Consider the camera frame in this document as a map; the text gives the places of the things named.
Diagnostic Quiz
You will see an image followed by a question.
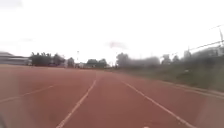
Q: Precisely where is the row of trees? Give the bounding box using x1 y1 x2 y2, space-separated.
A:
29 51 76 68

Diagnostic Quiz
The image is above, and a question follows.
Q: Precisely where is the small clump of trees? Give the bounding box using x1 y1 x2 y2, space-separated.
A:
85 58 110 70

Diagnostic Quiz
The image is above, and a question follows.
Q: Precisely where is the clump of dark trees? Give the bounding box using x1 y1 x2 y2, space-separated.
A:
115 52 162 71

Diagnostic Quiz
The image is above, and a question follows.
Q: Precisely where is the low long building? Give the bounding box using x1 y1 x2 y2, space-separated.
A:
0 51 32 66

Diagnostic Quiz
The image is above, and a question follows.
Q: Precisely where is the pale kerb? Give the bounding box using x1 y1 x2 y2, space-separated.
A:
156 79 224 100

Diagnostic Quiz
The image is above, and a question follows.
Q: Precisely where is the red running track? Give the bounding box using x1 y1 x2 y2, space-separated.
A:
0 64 224 128

